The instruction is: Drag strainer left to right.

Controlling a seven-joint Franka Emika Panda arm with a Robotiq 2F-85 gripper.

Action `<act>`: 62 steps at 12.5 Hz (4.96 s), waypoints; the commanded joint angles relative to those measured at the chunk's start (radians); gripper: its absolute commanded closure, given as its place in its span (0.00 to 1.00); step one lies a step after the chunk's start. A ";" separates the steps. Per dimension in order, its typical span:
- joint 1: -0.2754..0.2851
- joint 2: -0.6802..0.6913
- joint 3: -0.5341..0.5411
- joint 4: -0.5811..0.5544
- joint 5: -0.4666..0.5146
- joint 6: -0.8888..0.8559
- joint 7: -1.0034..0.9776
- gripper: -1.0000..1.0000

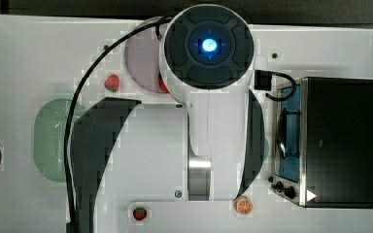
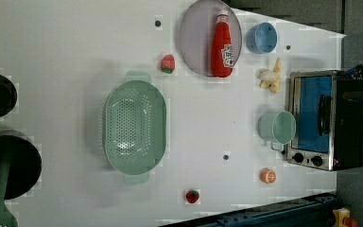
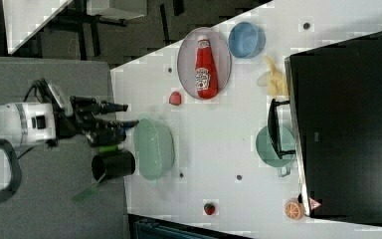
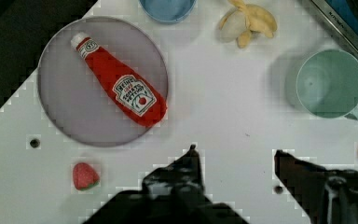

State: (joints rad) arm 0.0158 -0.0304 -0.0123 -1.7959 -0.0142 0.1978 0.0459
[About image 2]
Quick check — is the green plastic strainer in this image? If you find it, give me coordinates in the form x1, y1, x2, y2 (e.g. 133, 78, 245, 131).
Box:
103, 71, 166, 184

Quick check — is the pink toy strawberry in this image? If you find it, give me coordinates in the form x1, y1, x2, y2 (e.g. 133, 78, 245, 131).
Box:
161, 55, 176, 74

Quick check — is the red ketchup bottle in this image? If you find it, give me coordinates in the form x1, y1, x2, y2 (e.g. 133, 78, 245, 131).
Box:
211, 9, 234, 78

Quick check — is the small red toy strawberry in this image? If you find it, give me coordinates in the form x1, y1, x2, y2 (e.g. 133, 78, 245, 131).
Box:
185, 189, 199, 204

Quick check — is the grey round plate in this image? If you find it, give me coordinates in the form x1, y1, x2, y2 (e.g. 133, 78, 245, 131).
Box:
178, 0, 242, 77

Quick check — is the peeled toy banana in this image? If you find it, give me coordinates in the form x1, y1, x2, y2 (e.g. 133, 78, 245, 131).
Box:
259, 58, 282, 94

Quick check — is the green plastic mug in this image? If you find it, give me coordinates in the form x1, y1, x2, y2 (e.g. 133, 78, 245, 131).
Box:
258, 111, 296, 151

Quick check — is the toy orange half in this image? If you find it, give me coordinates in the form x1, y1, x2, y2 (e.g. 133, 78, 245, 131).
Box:
260, 168, 277, 183

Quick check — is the blue plastic bowl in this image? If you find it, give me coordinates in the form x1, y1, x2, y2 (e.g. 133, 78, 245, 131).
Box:
246, 23, 278, 54

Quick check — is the silver toaster oven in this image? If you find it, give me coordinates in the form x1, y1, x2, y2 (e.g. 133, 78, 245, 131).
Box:
286, 70, 363, 171

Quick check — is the large black pan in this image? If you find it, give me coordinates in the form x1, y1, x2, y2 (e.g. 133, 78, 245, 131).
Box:
0, 135, 42, 200

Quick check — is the yellow red button box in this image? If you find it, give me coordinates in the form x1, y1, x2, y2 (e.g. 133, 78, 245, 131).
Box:
333, 208, 358, 227

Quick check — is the green plastic spatula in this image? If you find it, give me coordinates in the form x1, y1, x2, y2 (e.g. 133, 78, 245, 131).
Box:
0, 154, 18, 227

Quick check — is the blue metal frame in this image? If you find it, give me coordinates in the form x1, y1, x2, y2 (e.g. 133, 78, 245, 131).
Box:
163, 193, 341, 227

